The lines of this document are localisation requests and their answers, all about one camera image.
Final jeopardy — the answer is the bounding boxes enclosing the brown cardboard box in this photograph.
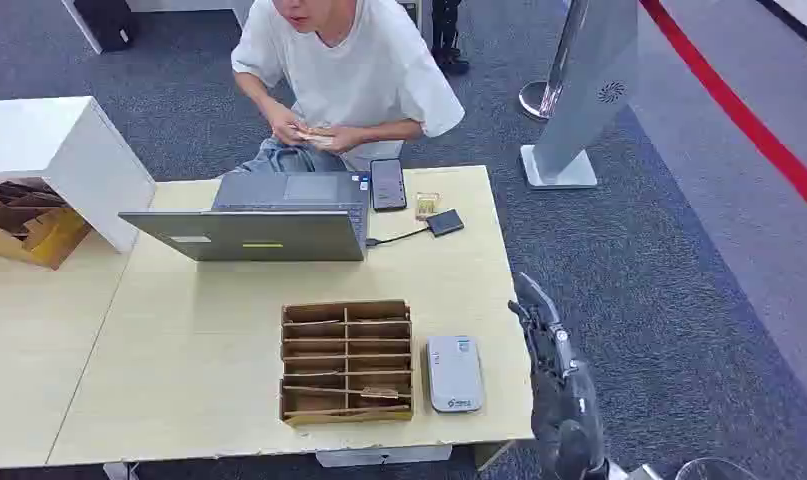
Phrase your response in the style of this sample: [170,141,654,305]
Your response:
[0,178,70,234]

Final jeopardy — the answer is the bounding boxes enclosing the white desk frame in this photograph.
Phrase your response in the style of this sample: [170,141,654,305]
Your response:
[60,0,255,56]

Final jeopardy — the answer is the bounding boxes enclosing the black smartphone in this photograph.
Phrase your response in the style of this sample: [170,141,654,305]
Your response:
[369,158,409,213]

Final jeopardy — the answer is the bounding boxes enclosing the stack of cards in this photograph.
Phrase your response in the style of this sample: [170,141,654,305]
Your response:
[292,125,335,148]

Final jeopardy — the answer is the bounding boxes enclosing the black drive cable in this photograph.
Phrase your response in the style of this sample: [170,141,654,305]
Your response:
[365,226,431,249]

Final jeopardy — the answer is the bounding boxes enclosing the chrome stanchion post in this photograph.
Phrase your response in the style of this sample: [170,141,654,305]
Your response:
[518,0,590,123]

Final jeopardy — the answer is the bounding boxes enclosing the wooden card box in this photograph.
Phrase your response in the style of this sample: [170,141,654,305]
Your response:
[278,299,416,428]

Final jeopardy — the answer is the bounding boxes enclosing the yellow cardboard box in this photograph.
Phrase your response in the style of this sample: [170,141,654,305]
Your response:
[0,208,94,272]

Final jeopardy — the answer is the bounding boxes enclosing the white cabinet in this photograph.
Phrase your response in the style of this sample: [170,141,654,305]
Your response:
[0,95,157,256]

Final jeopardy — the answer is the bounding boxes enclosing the grey kiosk stand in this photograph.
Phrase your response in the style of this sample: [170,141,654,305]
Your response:
[519,0,643,192]

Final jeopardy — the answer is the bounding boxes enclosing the black bin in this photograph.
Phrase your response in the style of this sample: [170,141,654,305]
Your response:
[72,0,140,54]

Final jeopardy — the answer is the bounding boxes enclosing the red barrier belt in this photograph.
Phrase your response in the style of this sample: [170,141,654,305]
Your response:
[638,0,807,221]

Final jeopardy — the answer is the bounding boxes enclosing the black external drive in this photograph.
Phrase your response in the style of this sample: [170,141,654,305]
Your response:
[426,208,466,238]

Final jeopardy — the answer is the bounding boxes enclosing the grey laptop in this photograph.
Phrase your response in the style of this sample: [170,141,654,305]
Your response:
[118,170,372,264]

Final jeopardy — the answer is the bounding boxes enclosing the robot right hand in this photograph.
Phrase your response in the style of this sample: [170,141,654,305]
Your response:
[507,271,610,480]

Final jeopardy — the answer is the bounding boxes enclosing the person's left hand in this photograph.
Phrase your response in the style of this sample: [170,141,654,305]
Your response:
[313,124,369,156]

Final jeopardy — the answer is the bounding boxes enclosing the metal desk bracket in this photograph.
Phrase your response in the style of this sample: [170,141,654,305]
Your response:
[314,444,455,470]

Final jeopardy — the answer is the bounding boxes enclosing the standing person's legs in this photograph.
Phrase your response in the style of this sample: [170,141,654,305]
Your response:
[430,0,472,77]

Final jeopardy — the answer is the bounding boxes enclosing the grey card reader device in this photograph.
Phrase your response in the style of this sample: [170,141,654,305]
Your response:
[426,335,486,415]

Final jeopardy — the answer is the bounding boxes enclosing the clear plastic dome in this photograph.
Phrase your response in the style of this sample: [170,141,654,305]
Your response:
[674,457,763,480]

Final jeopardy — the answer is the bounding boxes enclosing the person's right hand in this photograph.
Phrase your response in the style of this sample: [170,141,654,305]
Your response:
[267,105,312,148]

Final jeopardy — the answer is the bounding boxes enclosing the person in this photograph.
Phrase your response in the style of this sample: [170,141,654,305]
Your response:
[229,0,467,176]

